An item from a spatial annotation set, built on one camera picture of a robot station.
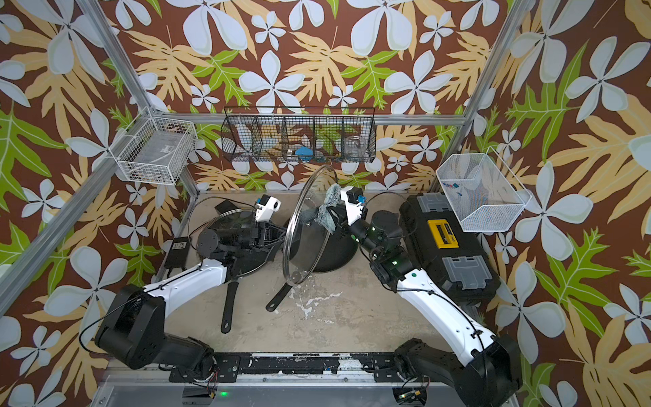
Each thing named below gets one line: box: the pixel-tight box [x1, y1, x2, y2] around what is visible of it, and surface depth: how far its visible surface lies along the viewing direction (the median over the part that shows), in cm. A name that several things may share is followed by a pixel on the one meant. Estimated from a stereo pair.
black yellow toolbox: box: [399, 192, 501, 305], surface depth 80 cm
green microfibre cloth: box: [314, 183, 342, 235], surface depth 66 cm
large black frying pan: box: [208, 208, 286, 334], surface depth 64 cm
